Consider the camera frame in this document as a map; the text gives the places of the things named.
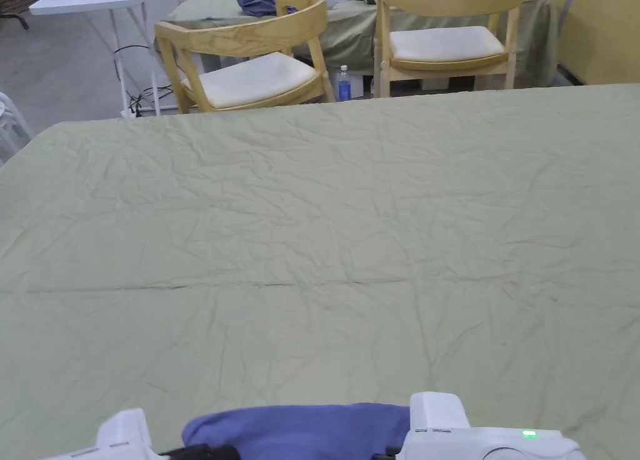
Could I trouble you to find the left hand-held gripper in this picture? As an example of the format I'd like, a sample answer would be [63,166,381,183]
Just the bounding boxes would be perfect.
[49,408,241,460]

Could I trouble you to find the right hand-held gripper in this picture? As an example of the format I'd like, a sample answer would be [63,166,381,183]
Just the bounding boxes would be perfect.
[384,392,586,460]

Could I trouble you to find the dark blue garment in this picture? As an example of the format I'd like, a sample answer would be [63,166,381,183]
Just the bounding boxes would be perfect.
[181,403,412,460]

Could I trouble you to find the bed with pale green sheet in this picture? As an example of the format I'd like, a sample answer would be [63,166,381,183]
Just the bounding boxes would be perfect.
[0,83,640,460]

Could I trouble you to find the wooden chair with white seat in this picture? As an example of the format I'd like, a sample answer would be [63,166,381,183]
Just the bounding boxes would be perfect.
[374,0,536,98]
[154,0,336,115]

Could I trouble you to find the clear bottle with blue label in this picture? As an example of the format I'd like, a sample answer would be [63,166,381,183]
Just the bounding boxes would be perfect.
[337,64,353,101]

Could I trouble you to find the white plastic chair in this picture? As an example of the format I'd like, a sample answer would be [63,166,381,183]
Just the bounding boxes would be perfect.
[0,91,34,167]

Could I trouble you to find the table with pale green sheet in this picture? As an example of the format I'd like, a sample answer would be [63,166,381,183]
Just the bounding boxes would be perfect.
[154,0,559,98]

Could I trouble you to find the white folding table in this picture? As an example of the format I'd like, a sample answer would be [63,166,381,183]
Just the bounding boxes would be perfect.
[29,0,162,117]

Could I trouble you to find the black cable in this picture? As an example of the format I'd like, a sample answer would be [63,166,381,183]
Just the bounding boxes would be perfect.
[112,44,175,119]

